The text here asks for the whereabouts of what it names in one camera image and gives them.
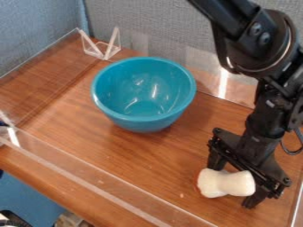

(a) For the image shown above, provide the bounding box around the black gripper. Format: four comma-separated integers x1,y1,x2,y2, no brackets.
207,84,303,208

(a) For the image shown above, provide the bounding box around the clear acrylic corner bracket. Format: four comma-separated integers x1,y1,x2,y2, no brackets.
77,27,121,60

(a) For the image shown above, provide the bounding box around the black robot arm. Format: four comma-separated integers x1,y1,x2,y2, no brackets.
187,0,303,208

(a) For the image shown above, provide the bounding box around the black cable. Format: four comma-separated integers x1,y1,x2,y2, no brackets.
277,127,303,156

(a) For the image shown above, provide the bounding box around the plush mushroom toy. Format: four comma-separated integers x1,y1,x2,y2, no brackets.
196,168,256,198

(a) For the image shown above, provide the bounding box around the clear acrylic back barrier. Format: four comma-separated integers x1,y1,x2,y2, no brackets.
131,33,256,108

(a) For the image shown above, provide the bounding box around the clear acrylic left barrier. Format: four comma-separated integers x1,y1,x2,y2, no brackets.
0,27,97,87

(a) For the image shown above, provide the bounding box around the blue bowl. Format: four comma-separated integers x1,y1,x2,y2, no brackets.
89,57,196,133

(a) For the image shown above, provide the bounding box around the clear acrylic front barrier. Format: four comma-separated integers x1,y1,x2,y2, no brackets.
0,111,216,227

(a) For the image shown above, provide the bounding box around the clear acrylic barrier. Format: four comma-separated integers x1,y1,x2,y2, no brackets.
131,33,256,108
0,27,97,87
0,111,216,227

